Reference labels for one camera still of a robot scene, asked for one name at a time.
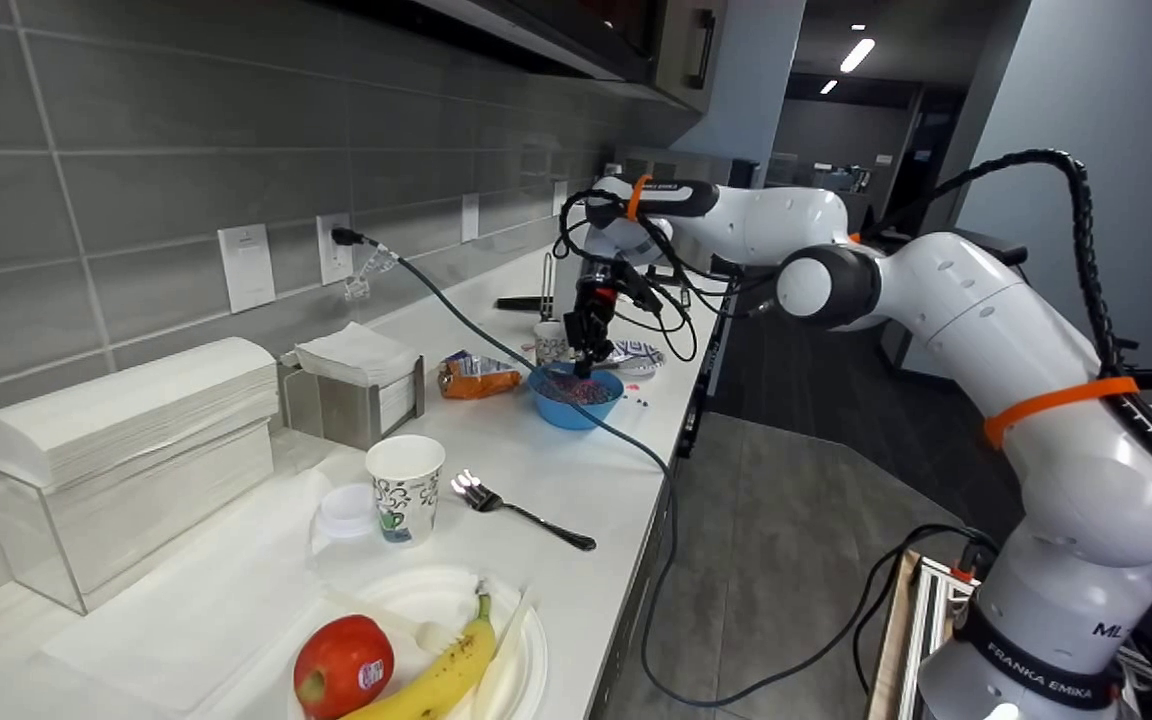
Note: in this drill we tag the white patterned mug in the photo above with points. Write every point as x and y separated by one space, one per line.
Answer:
551 341

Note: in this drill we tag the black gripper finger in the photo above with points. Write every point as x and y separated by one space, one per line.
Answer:
580 360
601 356

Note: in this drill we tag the white plate with fruit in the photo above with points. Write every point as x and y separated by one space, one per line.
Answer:
422 612

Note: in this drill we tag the napkin holder box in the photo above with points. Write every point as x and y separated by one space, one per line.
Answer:
355 387

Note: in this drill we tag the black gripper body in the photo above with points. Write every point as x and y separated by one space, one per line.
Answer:
598 294

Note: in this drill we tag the white wall outlet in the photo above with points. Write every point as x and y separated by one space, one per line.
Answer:
334 253

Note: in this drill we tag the red apple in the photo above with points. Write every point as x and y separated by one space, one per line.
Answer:
343 667

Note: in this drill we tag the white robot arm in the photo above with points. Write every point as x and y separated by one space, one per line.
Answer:
1056 397

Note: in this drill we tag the blue bowl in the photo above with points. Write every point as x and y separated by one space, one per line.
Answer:
572 402

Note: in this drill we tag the folded paper towel dispenser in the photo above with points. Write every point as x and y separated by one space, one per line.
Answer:
97 479

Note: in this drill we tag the orange snack bag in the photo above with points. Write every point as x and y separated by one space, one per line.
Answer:
478 377

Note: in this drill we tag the patterned paper cup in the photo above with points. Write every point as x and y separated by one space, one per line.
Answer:
407 484

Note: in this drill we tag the yellow banana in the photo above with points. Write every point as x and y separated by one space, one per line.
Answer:
450 679

